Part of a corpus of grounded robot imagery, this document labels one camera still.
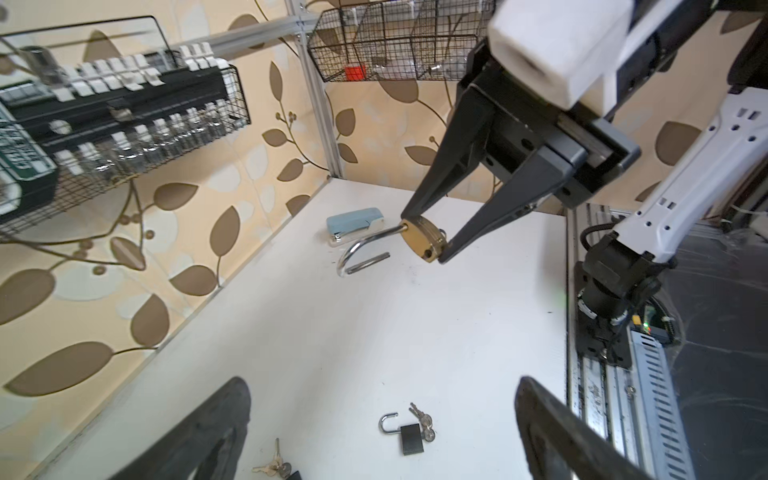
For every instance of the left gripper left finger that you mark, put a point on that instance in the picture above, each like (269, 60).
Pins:
(206, 444)

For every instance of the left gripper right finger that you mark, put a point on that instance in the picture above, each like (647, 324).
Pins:
(558, 445)

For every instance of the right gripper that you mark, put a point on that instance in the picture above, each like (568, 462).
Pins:
(536, 148)

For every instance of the brass padlock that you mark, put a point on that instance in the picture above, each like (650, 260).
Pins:
(424, 239)

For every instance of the black padlock with keys middle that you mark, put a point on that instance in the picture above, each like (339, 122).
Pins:
(412, 436)

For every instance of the black padlock with keys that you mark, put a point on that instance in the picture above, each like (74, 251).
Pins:
(278, 467)
(412, 436)

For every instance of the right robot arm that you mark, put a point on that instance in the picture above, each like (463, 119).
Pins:
(623, 268)

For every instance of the black padlock with keys bottom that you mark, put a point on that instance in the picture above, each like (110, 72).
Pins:
(278, 467)

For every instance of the red cap in basket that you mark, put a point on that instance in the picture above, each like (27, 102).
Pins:
(355, 73)

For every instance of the light blue stapler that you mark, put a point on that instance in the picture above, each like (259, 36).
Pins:
(350, 226)

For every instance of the black tool rack in basket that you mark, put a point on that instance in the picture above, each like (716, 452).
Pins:
(90, 128)

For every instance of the right wire basket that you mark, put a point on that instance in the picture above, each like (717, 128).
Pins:
(399, 40)

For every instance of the wire basket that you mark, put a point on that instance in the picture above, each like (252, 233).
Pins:
(35, 52)
(399, 40)

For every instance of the back wire basket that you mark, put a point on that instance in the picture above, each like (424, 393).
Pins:
(35, 52)

